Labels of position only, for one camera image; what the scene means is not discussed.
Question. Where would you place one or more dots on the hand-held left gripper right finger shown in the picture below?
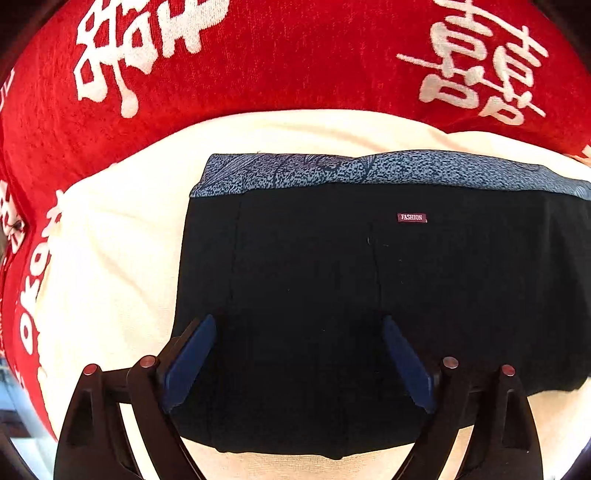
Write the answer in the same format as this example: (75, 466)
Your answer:
(407, 364)

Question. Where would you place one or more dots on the red printed blanket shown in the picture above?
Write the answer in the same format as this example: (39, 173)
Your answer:
(277, 60)

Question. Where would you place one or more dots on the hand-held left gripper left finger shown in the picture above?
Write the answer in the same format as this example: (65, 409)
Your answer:
(189, 362)

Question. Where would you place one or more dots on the cream cushion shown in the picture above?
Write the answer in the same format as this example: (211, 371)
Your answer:
(115, 240)

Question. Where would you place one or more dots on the black pants with patterned waistband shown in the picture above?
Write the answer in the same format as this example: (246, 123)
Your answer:
(300, 258)

